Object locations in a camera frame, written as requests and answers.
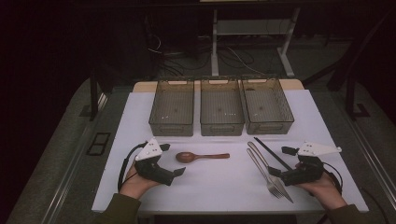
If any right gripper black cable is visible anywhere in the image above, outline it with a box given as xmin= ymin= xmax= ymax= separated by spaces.
xmin=321 ymin=161 xmax=344 ymax=197

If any smoky transparent plastic bin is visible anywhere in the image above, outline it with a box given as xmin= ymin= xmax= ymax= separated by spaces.
xmin=199 ymin=77 xmax=246 ymax=137
xmin=241 ymin=77 xmax=295 ymax=135
xmin=148 ymin=78 xmax=195 ymax=137

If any black metal stand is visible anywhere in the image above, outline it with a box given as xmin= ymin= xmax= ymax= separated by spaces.
xmin=345 ymin=74 xmax=372 ymax=121

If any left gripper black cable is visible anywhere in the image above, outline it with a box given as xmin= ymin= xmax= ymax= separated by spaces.
xmin=117 ymin=141 xmax=148 ymax=192

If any white table mat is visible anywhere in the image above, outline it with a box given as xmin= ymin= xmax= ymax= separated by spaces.
xmin=91 ymin=89 xmax=370 ymax=215

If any tangle of black floor cables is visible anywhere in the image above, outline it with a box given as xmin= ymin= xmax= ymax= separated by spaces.
xmin=145 ymin=34 xmax=219 ymax=77

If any black floor cable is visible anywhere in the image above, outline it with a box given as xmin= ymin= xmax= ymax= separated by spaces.
xmin=358 ymin=186 xmax=390 ymax=224

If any person's right hand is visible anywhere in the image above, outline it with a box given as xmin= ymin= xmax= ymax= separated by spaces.
xmin=295 ymin=172 xmax=347 ymax=210

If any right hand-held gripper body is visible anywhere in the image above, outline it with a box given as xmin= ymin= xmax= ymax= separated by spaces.
xmin=279 ymin=141 xmax=343 ymax=187

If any person's left hand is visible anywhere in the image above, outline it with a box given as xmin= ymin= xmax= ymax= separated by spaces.
xmin=119 ymin=163 xmax=162 ymax=201

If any thin metal rod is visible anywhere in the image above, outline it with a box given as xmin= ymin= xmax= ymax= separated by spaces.
xmin=246 ymin=147 xmax=285 ymax=200

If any white floor cable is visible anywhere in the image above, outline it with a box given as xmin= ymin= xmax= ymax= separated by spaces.
xmin=226 ymin=46 xmax=266 ymax=77

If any brown wooden spoon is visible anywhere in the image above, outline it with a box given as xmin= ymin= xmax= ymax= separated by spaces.
xmin=175 ymin=151 xmax=231 ymax=164

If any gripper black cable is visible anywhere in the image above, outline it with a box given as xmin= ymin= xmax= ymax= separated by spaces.
xmin=321 ymin=161 xmax=344 ymax=197
xmin=117 ymin=141 xmax=148 ymax=192

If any white metal desk frame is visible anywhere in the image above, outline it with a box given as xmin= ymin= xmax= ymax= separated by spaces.
xmin=210 ymin=7 xmax=302 ymax=78

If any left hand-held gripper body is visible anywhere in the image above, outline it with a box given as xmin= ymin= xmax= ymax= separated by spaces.
xmin=134 ymin=137 xmax=176 ymax=187

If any metal floor rail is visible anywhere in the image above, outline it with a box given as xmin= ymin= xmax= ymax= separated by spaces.
xmin=40 ymin=92 xmax=109 ymax=224
xmin=340 ymin=116 xmax=396 ymax=202

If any silver metal fork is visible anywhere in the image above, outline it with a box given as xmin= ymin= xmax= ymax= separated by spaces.
xmin=247 ymin=141 xmax=294 ymax=204

